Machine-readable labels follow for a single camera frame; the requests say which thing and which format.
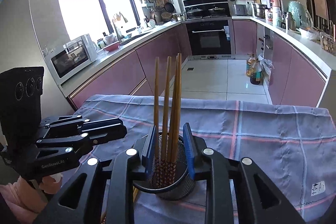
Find bamboo chopstick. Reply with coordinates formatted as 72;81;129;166
101;211;106;224
133;187;139;202
173;53;182;180
167;53;181;185
160;56;171;186
154;57;159;187

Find black mesh utensil holder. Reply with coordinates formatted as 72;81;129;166
133;136;195;201

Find pink sleeve left forearm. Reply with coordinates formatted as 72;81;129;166
1;177;47;223

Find person left hand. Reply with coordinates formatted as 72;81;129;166
15;172;64;195

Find white countertop oven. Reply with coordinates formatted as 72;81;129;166
45;34;97;85

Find red bowl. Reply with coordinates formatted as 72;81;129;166
104;41;120;52

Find blue plaid tablecloth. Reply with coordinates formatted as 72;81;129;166
75;95;335;223

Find dark sauce bottle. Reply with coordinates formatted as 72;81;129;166
250;59;262;85

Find grey refrigerator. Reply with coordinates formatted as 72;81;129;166
0;0;76;135

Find cooking oil bottle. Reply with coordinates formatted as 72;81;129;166
246;53;256;77

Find black built-in oven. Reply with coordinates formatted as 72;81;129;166
183;0;235;60

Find steel stock pot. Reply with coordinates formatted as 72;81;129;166
252;3;268;19

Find pink thermos jug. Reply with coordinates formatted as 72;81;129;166
270;0;281;8

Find black camera box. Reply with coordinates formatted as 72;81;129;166
1;67;45;147

